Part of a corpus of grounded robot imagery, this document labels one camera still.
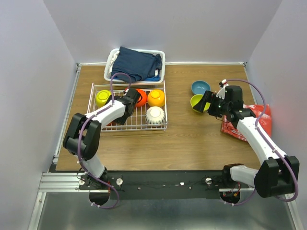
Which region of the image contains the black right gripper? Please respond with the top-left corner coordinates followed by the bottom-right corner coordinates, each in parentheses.
top-left (193, 90), bottom-right (230, 118)

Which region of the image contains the blue bowl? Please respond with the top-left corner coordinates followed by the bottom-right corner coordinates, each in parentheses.
top-left (191, 80), bottom-right (211, 95)

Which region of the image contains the lime green bowl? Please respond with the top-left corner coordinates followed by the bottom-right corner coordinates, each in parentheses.
top-left (190, 94), bottom-right (203, 108)

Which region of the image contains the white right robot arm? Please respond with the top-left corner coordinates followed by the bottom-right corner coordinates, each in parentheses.
top-left (193, 84), bottom-right (299, 200)

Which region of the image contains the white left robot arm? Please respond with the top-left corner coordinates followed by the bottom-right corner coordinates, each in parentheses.
top-left (63, 88), bottom-right (141, 189)

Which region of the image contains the red orange bowl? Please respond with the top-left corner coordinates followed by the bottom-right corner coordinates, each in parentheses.
top-left (135, 89), bottom-right (147, 108)
top-left (107, 121), bottom-right (116, 126)

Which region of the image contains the yellow orange bowl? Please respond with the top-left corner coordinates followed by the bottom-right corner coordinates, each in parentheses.
top-left (147, 89), bottom-right (165, 107)

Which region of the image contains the white black striped bowl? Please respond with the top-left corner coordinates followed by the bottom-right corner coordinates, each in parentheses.
top-left (145, 106), bottom-right (166, 126)

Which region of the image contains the dark blue folded cloth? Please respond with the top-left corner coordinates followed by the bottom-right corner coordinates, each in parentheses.
top-left (109, 46), bottom-right (163, 82)

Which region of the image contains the white plastic basket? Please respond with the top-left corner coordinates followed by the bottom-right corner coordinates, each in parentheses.
top-left (104, 46), bottom-right (165, 83)

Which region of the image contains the red plastic bag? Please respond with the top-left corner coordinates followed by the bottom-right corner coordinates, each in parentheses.
top-left (220, 104), bottom-right (272, 142)

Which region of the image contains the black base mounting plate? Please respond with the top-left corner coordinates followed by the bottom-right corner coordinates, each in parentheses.
top-left (79, 170), bottom-right (248, 200)

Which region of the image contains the white wire dish rack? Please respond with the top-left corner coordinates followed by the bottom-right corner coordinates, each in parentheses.
top-left (87, 81), bottom-right (168, 132)

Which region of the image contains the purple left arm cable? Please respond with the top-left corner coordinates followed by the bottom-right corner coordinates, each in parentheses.
top-left (78, 72), bottom-right (132, 209)

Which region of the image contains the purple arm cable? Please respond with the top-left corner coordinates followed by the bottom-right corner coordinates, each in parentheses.
top-left (218, 79), bottom-right (299, 207)
top-left (78, 72), bottom-right (132, 209)

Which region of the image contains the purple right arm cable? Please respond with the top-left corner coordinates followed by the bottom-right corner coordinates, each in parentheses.
top-left (218, 79), bottom-right (299, 207)

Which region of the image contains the aluminium frame rail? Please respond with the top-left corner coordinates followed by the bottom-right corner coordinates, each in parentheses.
top-left (38, 172), bottom-right (108, 193)

